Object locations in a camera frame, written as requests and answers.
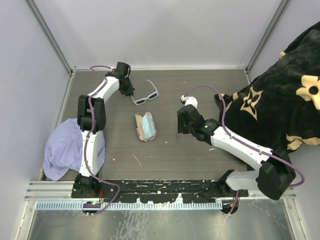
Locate light blue cleaning cloth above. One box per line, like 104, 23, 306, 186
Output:
141, 114, 156, 140

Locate flag print glasses case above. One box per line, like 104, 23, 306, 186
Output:
134, 112, 157, 142

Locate black floral plush blanket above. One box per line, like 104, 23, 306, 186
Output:
214, 23, 320, 152

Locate black paint-splattered base plate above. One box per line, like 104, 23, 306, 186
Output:
71, 179, 236, 204

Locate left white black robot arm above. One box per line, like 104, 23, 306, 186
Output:
74, 62, 135, 198

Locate aluminium front rail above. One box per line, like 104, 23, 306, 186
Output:
24, 180, 297, 201

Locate white rectangular sunglasses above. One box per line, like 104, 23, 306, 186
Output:
131, 79, 160, 106

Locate right aluminium frame post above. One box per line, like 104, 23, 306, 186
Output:
244, 0, 291, 75

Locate slotted white cable duct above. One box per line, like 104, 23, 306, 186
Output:
35, 199, 223, 211

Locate lavender crumpled cloth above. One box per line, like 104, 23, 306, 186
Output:
42, 117, 106, 182

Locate aluminium frame post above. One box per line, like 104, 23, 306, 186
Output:
25, 0, 77, 75
244, 0, 291, 75

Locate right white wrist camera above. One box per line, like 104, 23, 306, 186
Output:
180, 95, 198, 109

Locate left aluminium frame post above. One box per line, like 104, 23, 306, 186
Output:
25, 0, 77, 75

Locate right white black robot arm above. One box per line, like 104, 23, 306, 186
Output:
177, 104, 296, 200

